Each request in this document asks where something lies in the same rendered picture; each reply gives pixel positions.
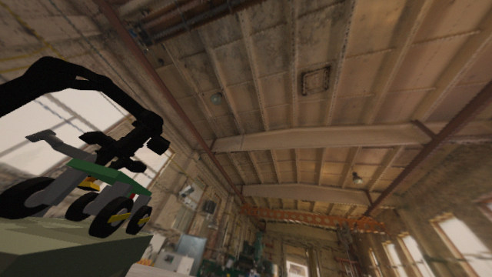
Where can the small green-topped trolley with black wheels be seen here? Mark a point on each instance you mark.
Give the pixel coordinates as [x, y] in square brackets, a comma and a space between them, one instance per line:
[112, 206]

